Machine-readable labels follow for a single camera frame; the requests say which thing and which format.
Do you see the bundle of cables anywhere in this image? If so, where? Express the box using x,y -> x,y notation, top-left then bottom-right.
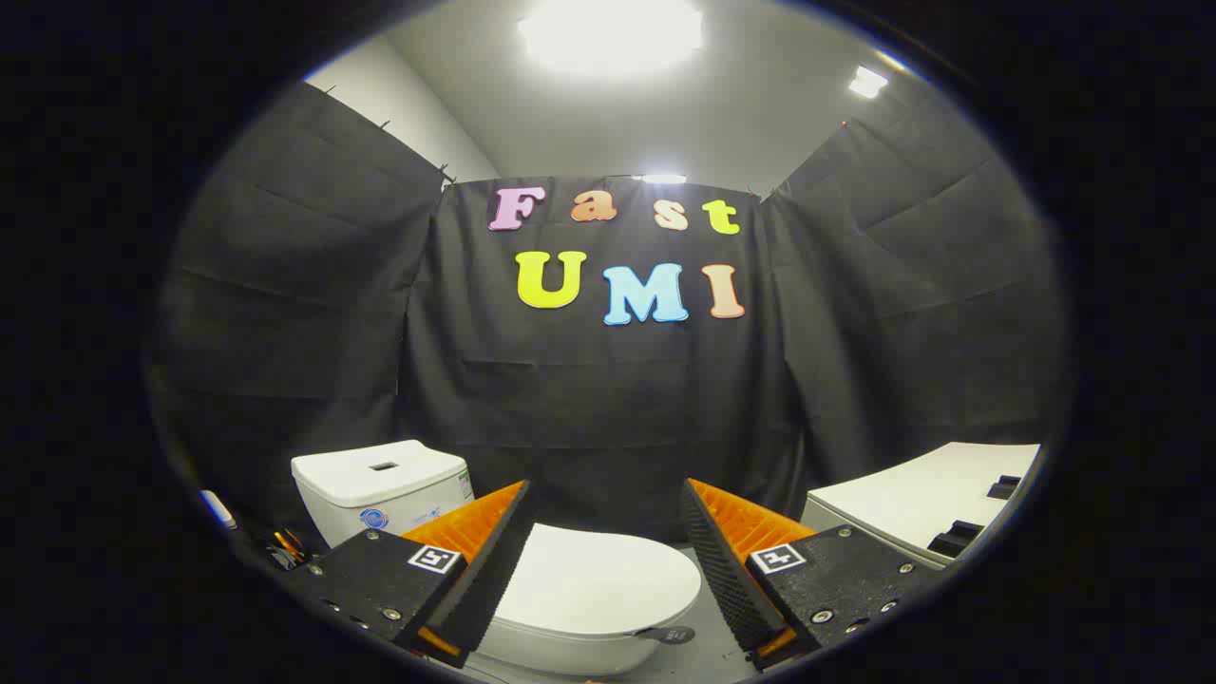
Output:
264,528 -> 311,571

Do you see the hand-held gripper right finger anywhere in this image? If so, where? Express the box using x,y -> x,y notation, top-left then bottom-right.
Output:
680,478 -> 941,672

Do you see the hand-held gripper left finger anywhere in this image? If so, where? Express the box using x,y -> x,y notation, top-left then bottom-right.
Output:
285,480 -> 535,669

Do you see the large ceiling light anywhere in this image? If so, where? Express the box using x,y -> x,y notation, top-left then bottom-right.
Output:
518,0 -> 704,77

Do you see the white cabinet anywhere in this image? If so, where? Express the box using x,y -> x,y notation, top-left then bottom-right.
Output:
803,442 -> 1041,571

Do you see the black backdrop cloth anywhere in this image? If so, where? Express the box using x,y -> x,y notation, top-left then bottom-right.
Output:
147,81 -> 1070,547

